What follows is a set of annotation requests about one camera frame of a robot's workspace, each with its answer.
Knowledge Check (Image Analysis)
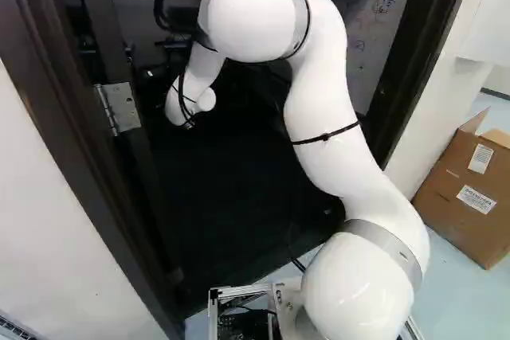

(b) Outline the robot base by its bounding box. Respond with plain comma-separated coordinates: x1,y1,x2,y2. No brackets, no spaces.
207,280,424,340

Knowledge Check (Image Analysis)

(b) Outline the brown cardboard box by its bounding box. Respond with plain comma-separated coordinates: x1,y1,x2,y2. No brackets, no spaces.
411,107,510,271

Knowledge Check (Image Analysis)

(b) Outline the dark brown door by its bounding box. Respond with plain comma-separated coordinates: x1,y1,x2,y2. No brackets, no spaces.
47,0,186,288

